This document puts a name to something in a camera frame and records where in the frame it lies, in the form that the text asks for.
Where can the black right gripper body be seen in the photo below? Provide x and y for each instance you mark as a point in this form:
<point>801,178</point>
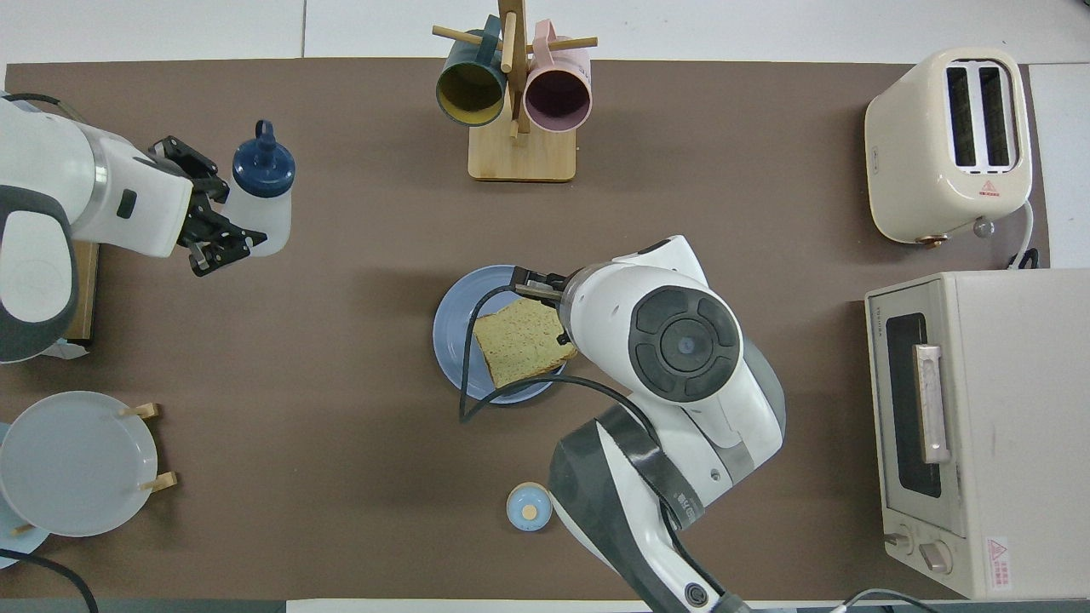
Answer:
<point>538,285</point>

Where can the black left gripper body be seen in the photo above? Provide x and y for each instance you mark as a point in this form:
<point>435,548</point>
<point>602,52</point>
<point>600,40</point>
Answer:
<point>198,217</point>

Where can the white squeeze bottle blue cap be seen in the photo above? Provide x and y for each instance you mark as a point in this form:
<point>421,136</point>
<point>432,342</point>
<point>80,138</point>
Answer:
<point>264,213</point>

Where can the toasted bread slice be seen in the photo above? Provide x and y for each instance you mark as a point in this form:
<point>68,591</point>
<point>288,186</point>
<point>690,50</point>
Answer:
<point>524,340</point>

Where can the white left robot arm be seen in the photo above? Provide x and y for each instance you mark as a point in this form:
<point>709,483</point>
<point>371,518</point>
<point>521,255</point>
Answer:
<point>51,196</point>

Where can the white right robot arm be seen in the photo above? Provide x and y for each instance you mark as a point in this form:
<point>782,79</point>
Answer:
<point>681,358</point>

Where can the blue round plate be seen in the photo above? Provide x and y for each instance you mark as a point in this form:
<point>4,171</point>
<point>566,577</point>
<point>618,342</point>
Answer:
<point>453,340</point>

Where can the wooden plate rack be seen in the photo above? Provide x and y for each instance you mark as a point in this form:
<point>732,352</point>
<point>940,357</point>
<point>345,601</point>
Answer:
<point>162,483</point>

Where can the grey plate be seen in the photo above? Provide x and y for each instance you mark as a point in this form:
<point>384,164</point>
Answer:
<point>77,464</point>

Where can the light blue plate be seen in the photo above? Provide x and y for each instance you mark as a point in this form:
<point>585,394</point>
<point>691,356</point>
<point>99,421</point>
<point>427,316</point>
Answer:
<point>10,536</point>

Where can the wooden mug tree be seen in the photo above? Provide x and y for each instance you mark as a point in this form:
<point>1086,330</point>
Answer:
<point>521,157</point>

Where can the brown table mat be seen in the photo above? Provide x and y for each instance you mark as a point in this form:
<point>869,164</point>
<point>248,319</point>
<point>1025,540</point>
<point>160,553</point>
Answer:
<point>341,383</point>

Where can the crumpled white plastic sheet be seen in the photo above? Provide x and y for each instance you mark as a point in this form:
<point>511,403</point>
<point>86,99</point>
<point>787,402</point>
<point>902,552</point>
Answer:
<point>64,349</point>

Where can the pink mug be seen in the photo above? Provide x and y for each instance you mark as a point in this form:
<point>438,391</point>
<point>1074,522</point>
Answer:
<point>558,95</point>

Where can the dark teal mug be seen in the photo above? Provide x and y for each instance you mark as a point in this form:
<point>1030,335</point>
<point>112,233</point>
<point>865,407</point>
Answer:
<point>471,89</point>

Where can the cream two-slot toaster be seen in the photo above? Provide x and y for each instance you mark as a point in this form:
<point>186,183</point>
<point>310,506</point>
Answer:
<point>907,145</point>

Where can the cream toaster oven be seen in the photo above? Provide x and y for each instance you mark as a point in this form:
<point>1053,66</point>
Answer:
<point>1022,426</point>

